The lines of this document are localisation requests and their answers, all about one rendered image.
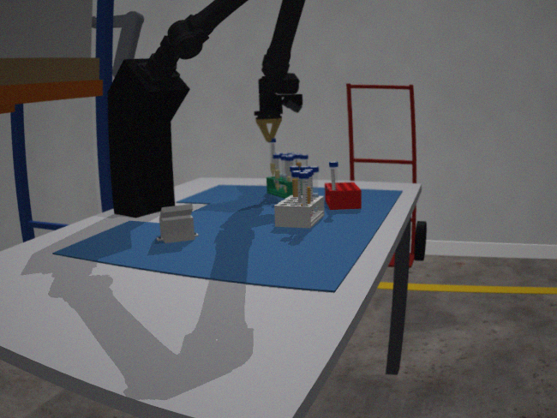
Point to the white tube rack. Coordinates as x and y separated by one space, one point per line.
289 214

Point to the red tube rack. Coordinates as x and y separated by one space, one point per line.
344 198

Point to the blue bench mat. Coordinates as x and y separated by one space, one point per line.
239 243

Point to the green test tube rack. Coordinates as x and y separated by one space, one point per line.
271 189

